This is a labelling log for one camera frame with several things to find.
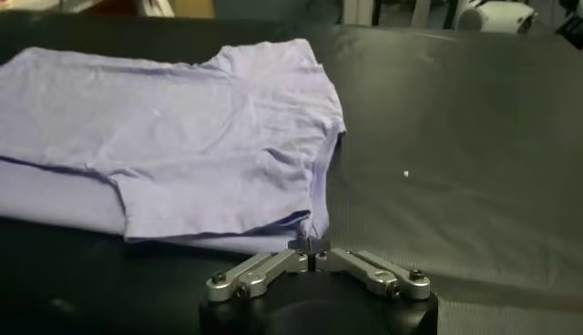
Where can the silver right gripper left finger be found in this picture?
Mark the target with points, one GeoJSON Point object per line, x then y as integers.
{"type": "Point", "coordinates": [255, 275]}

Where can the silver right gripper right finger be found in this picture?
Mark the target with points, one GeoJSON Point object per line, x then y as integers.
{"type": "Point", "coordinates": [373, 273]}

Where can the lavender t-shirt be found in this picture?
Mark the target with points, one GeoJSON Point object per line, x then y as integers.
{"type": "Point", "coordinates": [182, 136]}

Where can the tall white cardboard box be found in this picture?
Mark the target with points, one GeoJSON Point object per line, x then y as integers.
{"type": "Point", "coordinates": [357, 11]}

